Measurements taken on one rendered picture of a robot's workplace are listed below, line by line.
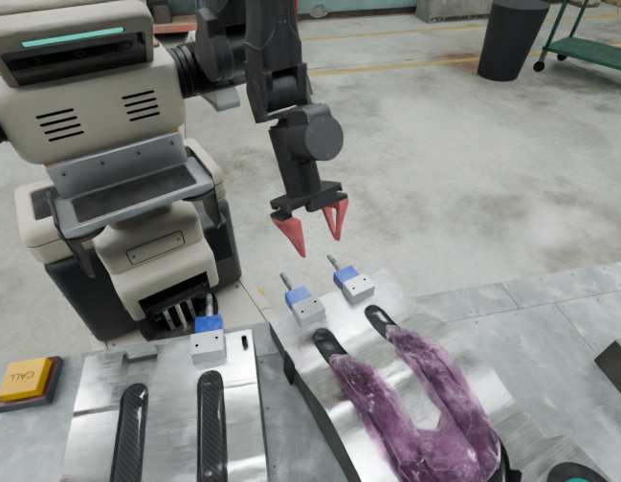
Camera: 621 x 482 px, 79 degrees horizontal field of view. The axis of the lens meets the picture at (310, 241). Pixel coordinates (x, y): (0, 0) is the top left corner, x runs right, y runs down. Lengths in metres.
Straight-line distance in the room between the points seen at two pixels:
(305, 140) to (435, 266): 1.62
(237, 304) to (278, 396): 0.80
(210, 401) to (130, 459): 0.12
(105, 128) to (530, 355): 0.85
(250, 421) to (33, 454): 0.35
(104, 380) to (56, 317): 1.41
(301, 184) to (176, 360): 0.34
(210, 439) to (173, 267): 0.43
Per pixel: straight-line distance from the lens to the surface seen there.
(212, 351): 0.61
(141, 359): 0.70
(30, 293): 2.25
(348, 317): 0.70
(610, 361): 0.86
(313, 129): 0.48
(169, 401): 0.62
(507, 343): 0.82
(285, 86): 0.55
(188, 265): 0.91
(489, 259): 2.16
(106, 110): 0.72
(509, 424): 0.66
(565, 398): 0.81
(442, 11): 6.08
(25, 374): 0.81
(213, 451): 0.59
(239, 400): 0.60
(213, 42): 0.63
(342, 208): 0.59
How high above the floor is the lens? 1.43
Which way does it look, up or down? 44 degrees down
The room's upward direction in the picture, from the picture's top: straight up
